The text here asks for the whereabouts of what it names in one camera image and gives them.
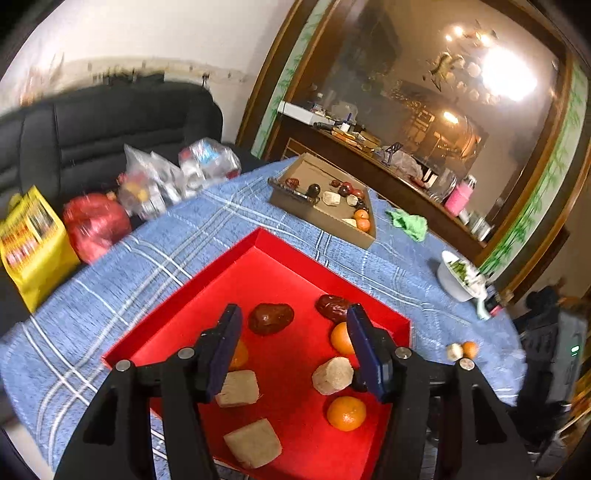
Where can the black sofa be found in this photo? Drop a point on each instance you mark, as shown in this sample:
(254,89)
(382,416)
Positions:
(92,134)

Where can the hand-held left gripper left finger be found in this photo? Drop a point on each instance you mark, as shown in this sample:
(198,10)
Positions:
(225,353)

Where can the black and red device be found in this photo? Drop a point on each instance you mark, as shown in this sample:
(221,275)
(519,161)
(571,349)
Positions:
(496,304)

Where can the red plastic bag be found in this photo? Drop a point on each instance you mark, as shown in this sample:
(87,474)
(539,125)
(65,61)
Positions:
(94,226)

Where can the white bowl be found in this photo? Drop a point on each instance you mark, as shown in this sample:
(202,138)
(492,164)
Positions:
(455,279)

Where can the wooden framed mirror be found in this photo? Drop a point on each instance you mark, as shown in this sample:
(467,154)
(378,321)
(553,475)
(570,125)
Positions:
(415,69)

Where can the small white sugarcane chunk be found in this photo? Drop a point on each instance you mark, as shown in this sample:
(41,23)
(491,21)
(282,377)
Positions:
(455,352)

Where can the pink bottle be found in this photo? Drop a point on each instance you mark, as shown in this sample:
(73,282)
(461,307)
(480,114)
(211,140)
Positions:
(459,199)

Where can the clear plastic bag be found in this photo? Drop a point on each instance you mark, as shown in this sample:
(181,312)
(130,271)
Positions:
(210,161)
(150,184)

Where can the green leaves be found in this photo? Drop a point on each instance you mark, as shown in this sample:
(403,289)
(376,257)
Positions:
(461,267)

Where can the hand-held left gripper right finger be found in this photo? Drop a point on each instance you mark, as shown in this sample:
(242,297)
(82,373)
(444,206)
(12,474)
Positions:
(368,357)

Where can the red tray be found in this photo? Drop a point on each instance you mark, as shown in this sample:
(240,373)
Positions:
(258,277)

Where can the red date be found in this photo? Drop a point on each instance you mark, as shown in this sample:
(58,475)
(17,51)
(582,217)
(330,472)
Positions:
(271,318)
(332,307)

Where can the yellow snack bag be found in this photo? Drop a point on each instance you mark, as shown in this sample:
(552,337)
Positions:
(32,244)

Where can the pile of mixed produce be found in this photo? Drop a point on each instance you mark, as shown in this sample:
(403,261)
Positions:
(341,198)

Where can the bamboo painted panel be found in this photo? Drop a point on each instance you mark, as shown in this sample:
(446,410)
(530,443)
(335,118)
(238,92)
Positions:
(286,78)
(545,184)

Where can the blue plaid tablecloth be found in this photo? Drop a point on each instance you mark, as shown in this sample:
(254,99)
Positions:
(184,230)

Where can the green cloth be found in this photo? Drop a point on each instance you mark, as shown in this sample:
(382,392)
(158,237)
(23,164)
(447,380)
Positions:
(408,224)

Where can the white sock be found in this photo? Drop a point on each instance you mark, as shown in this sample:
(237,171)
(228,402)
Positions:
(481,304)

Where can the wooden sideboard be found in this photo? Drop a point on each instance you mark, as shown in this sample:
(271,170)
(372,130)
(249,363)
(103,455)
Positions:
(369,168)

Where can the beige sugarcane chunk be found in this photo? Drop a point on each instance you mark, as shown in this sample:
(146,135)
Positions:
(253,443)
(238,388)
(331,376)

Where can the cardboard box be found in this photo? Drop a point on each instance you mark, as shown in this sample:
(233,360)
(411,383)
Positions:
(318,217)

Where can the orange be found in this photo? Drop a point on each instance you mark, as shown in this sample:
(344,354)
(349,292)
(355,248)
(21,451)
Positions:
(346,413)
(341,339)
(470,350)
(240,356)

